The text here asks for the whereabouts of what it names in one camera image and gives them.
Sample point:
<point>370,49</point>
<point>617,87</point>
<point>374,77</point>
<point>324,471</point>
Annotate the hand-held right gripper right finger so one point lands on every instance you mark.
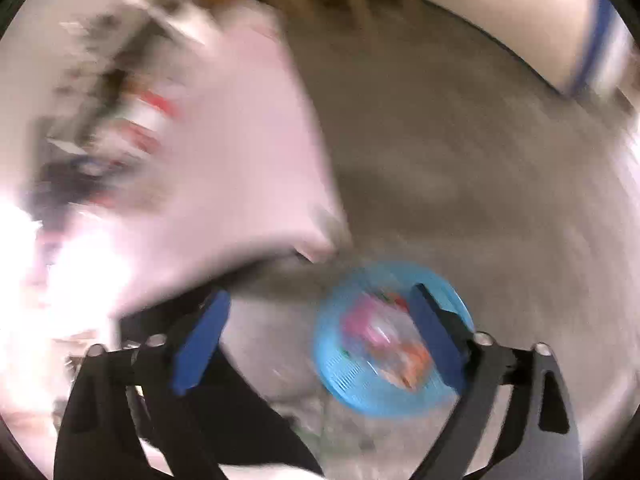
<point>437,340</point>

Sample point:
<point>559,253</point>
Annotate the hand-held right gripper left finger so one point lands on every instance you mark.
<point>200,340</point>

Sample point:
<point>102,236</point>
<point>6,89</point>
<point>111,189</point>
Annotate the blue plastic basket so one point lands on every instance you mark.
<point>345,375</point>

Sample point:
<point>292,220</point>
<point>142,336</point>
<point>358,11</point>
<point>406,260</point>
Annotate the white milk bottle red cap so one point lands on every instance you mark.
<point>150,112</point>

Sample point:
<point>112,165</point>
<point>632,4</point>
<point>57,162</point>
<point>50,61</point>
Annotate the person's right leg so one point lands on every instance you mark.
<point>265,430</point>

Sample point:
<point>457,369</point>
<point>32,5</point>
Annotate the white mattress blue edge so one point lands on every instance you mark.
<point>500,0</point>

